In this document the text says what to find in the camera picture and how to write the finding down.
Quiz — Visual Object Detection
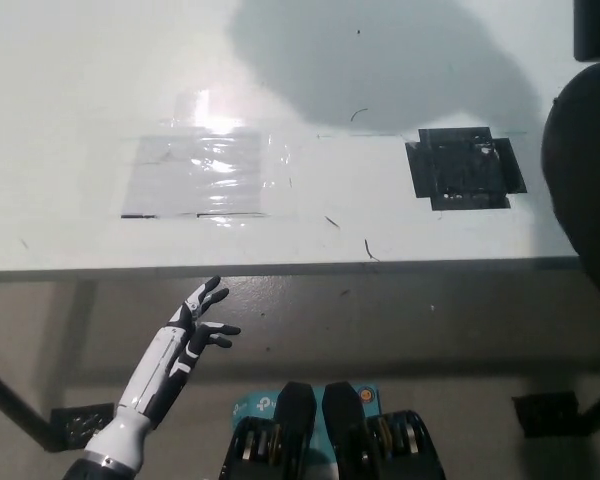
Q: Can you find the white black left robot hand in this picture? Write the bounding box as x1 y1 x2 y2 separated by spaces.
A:
162 276 243 374

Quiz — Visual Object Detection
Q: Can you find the teal printed box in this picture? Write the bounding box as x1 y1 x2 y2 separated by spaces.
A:
229 383 381 451

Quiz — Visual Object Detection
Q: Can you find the black floor tape patch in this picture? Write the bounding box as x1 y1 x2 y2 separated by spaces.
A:
511 391 581 440
49 402 116 454

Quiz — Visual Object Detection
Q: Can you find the black tape patch on table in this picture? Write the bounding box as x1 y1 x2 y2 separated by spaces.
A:
404 127 529 212

